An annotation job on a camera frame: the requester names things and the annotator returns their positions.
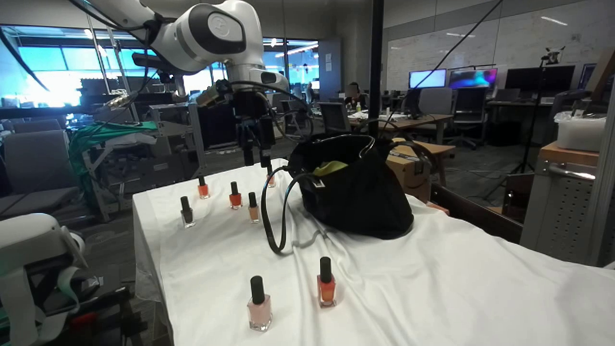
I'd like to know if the dark wide monitor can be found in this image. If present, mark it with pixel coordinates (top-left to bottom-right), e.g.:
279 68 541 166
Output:
504 64 577 97

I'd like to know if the black office chair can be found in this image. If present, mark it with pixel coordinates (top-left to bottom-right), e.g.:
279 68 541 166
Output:
450 87 491 151
318 101 352 137

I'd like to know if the black vertical pole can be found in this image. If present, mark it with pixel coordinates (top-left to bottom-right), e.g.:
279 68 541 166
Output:
368 0 387 141

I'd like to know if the orange nail polish bottle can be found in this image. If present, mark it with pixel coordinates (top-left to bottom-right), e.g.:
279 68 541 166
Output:
316 257 341 310

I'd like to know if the wooden bench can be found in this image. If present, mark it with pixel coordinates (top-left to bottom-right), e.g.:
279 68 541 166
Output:
391 137 458 189

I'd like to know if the white plastic container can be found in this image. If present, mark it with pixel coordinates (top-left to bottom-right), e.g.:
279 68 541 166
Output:
552 109 610 155

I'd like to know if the black camera tripod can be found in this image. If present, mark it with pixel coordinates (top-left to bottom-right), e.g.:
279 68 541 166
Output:
483 45 570 201

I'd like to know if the black handbag with straps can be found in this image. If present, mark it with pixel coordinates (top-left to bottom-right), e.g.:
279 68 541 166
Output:
258 132 420 258

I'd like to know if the yellow-green cloth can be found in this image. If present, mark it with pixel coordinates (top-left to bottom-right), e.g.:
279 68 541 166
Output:
312 160 352 182

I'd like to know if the nude beige nail polish bottle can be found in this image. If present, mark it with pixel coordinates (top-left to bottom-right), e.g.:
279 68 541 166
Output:
247 191 264 226

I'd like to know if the aluminium frame post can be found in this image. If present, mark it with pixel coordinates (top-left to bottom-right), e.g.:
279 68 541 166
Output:
585 76 615 268

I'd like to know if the pale pink nail polish bottle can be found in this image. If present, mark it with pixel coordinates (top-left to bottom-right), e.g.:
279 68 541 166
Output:
247 274 276 335

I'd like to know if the cardboard box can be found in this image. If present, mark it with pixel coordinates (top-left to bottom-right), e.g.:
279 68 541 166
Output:
387 141 439 205

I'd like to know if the wooden board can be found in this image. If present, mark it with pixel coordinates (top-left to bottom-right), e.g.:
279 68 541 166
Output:
537 141 604 174

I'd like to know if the teal green fabric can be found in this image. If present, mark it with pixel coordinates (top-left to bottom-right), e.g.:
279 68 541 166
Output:
66 122 162 189

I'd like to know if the black hanging cable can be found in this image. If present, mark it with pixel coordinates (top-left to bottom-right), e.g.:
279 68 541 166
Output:
429 0 508 74

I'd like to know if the dark purple nail polish bottle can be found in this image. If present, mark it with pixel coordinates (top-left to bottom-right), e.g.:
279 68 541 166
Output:
179 195 197 230

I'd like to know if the red-orange nail polish bottle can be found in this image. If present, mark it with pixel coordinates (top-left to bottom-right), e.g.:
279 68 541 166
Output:
197 176 214 201
227 182 245 212

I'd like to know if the wooden desk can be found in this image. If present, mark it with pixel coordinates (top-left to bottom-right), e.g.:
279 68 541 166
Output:
349 112 458 145

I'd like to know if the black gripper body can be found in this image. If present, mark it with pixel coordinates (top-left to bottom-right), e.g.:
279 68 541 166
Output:
231 89 277 151

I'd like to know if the gray perforated metal cabinet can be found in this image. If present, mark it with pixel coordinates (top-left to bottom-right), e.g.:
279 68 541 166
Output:
520 162 608 266

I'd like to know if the gray upholstered chair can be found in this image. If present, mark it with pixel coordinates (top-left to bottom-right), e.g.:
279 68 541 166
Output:
0 128 83 218

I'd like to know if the white tablecloth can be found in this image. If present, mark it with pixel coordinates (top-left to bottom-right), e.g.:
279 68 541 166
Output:
131 160 615 346

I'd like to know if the black low bench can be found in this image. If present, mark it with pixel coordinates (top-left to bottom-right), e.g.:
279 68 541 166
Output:
429 184 527 245

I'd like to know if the blue lit monitor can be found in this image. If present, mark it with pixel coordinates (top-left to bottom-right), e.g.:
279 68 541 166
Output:
408 68 450 91

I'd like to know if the seated person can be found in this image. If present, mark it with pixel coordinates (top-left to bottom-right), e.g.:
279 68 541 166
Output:
345 82 366 112

